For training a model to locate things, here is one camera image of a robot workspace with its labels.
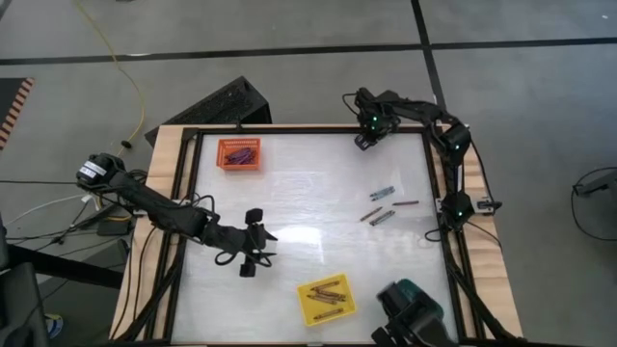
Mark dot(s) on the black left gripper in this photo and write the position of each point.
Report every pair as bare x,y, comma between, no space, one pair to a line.
236,238

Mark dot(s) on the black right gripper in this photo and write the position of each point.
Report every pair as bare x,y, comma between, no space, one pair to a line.
378,120

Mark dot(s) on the orange plastic basket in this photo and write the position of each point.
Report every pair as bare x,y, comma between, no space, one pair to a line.
222,165

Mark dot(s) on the yellow plastic basket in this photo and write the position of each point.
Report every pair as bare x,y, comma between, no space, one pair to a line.
347,313

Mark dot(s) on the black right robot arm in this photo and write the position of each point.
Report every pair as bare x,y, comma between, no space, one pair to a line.
414,108

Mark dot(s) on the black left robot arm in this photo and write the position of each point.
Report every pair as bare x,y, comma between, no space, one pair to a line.
154,205

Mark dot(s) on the teal plastic tray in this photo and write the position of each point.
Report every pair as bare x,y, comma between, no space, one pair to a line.
412,288

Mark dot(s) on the black power adapter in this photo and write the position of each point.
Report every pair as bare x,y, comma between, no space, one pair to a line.
113,227

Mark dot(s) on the black floor beam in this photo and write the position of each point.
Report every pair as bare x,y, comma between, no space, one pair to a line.
62,267

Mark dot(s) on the person's shoe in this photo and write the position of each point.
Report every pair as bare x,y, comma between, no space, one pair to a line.
54,325

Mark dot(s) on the black striped-edge floor mat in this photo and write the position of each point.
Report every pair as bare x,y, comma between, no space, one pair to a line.
12,103

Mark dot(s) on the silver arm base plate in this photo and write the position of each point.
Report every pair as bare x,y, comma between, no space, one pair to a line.
489,205

